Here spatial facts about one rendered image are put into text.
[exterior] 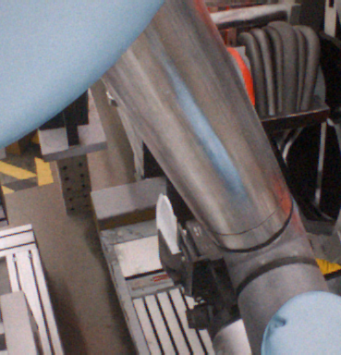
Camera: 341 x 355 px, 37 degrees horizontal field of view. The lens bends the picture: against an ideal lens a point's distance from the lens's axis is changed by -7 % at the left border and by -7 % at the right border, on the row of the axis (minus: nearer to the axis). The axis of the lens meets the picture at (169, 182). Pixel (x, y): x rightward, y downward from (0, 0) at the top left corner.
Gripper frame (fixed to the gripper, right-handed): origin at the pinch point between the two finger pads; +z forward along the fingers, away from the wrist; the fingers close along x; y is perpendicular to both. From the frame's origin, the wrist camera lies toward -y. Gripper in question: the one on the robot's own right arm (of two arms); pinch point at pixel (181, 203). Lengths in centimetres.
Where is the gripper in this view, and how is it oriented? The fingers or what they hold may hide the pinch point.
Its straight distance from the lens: 65.7
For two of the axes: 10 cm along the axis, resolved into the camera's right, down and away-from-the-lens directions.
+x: -9.5, 2.1, -2.2
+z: -3.0, -6.8, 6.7
